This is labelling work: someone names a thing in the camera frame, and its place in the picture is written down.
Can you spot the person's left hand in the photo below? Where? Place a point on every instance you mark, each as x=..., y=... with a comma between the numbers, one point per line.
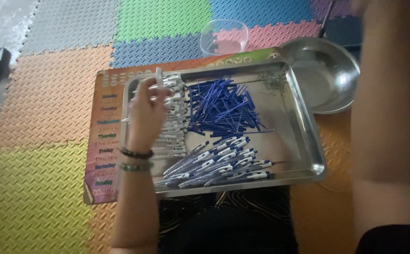
x=145, y=116

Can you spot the person's left fingers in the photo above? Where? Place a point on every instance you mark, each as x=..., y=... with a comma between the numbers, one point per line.
x=153, y=90

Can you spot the white pen barrel piece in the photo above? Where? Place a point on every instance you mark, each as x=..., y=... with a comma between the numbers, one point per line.
x=159, y=77

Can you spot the pile of white pen barrels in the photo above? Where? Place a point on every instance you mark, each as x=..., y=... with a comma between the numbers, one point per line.
x=171, y=116

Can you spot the pile of blue ink refills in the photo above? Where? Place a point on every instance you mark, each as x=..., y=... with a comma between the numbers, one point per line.
x=222, y=107

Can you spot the colourful printed poster board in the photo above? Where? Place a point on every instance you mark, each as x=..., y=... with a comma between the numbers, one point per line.
x=104, y=141

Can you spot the steel rectangular tray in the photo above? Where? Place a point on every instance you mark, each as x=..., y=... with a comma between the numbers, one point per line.
x=226, y=130

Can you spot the clear plastic bowl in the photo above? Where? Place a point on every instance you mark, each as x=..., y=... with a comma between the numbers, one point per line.
x=224, y=37

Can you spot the colourful foam puzzle mat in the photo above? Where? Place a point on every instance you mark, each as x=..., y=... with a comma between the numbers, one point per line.
x=60, y=105

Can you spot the pile of assembled blue-white pens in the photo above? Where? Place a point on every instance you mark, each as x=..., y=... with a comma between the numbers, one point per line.
x=219, y=162

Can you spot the pile of small metal springs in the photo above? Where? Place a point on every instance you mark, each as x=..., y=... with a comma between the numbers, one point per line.
x=272, y=82

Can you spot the person's black patterned clothing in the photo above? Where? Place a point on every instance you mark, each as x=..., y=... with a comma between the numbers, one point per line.
x=226, y=225

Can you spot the round steel bowl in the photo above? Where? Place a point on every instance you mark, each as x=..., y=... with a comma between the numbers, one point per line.
x=319, y=74

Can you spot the thin metal rod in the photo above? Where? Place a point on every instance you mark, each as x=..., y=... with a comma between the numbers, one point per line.
x=326, y=17

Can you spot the dark blue book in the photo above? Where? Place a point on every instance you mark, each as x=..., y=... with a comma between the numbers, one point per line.
x=344, y=31

